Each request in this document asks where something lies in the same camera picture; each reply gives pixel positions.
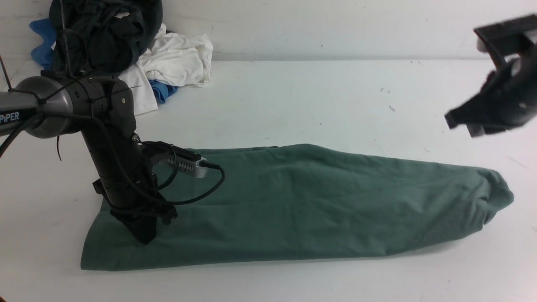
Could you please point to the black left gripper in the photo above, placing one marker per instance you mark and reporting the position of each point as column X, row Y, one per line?
column 134, row 199

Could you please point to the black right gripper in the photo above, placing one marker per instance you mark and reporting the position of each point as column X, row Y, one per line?
column 509, row 102

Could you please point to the green long-sleeved shirt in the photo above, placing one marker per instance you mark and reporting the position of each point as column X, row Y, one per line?
column 306, row 202

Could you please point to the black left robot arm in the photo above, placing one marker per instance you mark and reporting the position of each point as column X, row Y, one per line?
column 101, row 109

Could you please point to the white crumpled garment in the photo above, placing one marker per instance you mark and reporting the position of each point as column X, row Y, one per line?
column 171, row 61

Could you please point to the dark green crumpled garment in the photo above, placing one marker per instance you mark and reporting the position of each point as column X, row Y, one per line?
column 102, row 36

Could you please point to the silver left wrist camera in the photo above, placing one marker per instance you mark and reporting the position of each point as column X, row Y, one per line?
column 185, row 161

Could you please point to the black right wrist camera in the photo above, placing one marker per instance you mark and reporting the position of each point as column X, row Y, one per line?
column 506, row 38

